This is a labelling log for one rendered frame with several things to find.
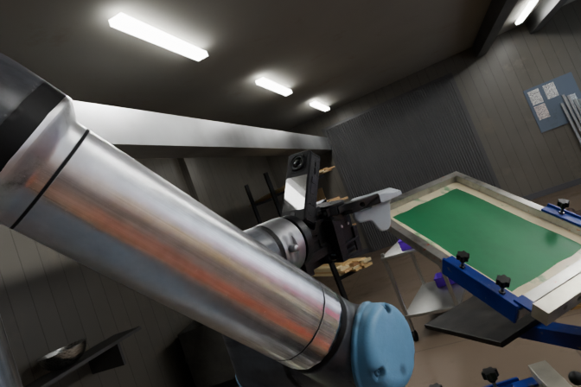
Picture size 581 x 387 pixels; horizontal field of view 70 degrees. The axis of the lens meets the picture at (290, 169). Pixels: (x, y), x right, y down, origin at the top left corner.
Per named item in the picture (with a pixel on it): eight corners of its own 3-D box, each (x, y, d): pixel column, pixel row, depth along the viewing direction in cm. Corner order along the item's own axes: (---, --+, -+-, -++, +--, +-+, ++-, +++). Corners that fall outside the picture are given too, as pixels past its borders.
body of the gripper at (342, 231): (327, 250, 67) (277, 279, 58) (313, 199, 67) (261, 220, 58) (367, 248, 62) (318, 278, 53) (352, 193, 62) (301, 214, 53)
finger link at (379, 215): (407, 220, 65) (354, 237, 64) (398, 184, 65) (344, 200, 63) (418, 222, 62) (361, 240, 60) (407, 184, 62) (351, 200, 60)
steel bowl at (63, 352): (69, 359, 374) (65, 345, 375) (100, 350, 362) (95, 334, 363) (31, 382, 338) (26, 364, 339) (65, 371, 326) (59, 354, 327)
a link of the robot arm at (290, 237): (238, 228, 55) (281, 221, 49) (262, 218, 58) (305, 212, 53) (253, 282, 55) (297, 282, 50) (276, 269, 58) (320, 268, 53)
